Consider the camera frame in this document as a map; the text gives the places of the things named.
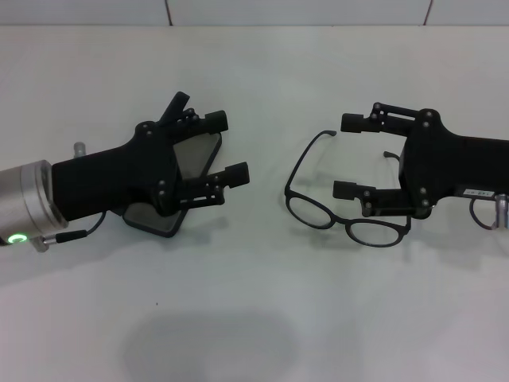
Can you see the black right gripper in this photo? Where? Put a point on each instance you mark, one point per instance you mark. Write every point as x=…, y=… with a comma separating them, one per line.
x=457, y=163

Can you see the black glasses case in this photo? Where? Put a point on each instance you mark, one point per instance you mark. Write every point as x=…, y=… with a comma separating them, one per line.
x=195, y=155

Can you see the black glasses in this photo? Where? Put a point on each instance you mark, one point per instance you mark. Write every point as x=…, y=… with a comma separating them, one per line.
x=340, y=221

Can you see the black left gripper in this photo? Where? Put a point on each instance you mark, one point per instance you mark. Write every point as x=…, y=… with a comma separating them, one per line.
x=111, y=175

